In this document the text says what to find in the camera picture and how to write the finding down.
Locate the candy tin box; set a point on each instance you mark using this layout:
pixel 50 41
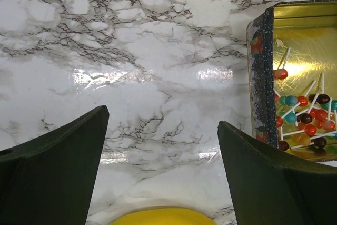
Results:
pixel 291 49

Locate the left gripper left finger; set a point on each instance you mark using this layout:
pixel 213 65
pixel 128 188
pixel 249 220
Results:
pixel 50 179

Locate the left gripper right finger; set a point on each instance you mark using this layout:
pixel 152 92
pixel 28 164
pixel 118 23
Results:
pixel 270 186

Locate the yellow banana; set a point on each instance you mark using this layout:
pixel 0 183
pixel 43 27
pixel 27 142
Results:
pixel 164 216

